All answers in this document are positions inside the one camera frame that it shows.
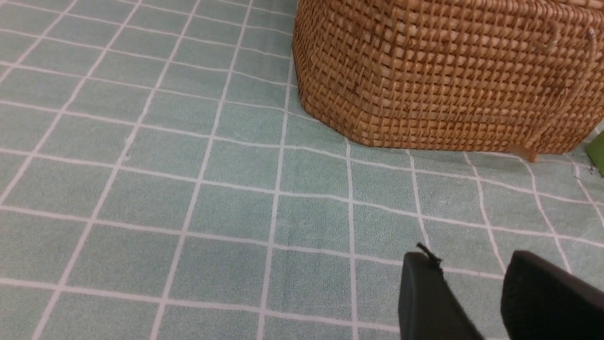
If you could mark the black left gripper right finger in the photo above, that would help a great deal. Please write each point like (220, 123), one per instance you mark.
(541, 301)

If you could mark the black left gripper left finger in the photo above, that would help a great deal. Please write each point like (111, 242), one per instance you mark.
(427, 308)

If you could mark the green checked tablecloth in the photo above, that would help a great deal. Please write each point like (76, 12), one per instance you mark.
(160, 181)

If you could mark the green foam cube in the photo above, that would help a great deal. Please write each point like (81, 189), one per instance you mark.
(595, 152)

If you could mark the woven wicker basket green lining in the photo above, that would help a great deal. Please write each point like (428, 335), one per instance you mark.
(507, 76)

